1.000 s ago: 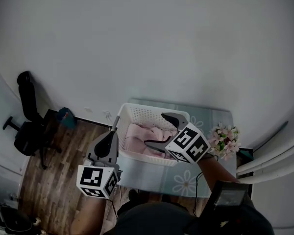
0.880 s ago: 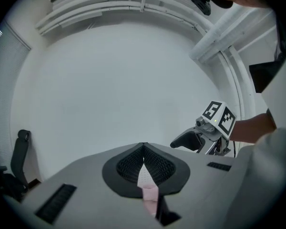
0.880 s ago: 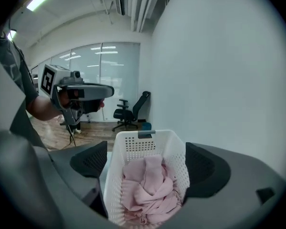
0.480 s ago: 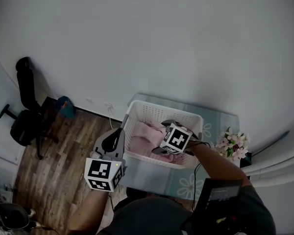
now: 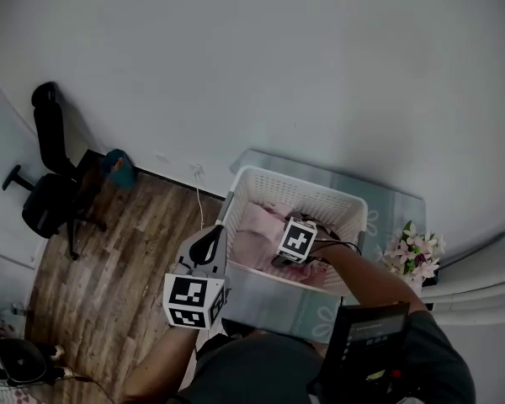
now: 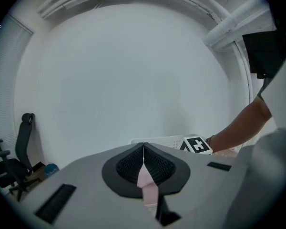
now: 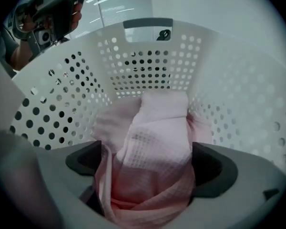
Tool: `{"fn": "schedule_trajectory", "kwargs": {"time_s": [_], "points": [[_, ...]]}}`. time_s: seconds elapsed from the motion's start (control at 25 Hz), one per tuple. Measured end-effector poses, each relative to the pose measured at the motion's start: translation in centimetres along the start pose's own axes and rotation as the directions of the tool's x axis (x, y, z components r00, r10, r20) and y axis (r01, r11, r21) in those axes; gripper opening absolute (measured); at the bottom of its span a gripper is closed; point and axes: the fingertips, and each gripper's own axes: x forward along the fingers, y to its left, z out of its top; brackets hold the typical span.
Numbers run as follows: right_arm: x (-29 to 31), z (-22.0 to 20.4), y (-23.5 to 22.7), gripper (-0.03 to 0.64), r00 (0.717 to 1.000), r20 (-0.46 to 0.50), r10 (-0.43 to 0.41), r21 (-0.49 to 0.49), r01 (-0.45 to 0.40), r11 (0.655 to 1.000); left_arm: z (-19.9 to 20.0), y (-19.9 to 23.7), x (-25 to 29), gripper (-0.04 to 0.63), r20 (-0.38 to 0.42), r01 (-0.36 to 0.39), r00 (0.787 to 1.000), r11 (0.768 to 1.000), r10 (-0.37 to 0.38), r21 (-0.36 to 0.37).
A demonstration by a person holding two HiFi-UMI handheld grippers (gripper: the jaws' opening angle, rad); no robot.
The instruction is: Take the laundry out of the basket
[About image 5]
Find person's dark clothed torso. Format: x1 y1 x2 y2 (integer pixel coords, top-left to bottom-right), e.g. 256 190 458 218
179 309 477 404

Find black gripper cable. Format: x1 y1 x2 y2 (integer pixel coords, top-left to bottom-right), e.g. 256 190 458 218
314 225 364 265

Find pink clothes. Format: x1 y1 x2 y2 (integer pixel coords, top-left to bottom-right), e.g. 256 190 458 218
230 199 334 288

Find black round appliance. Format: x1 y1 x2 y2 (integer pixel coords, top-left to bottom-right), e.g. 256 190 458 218
0 336 48 389

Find person's left forearm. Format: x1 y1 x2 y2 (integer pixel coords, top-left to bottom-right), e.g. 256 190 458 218
123 323 202 404

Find black office chair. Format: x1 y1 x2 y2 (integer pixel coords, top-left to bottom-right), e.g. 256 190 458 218
1 81 109 262

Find white plastic laundry basket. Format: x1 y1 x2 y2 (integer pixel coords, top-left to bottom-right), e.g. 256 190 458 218
224 165 369 298

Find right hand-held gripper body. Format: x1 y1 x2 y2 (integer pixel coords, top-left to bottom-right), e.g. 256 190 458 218
270 215 320 268

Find person's right forearm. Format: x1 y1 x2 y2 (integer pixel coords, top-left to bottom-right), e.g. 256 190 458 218
310 244 427 316

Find dark blue waste bin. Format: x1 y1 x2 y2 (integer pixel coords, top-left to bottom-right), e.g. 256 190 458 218
100 148 138 190

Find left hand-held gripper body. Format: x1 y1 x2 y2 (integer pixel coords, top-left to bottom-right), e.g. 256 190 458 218
162 262 231 332

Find pink and white flower pot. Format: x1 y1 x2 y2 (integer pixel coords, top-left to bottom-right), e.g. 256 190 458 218
375 220 448 295

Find black chest-mounted screen device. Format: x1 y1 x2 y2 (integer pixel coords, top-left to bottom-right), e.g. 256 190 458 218
318 301 412 404

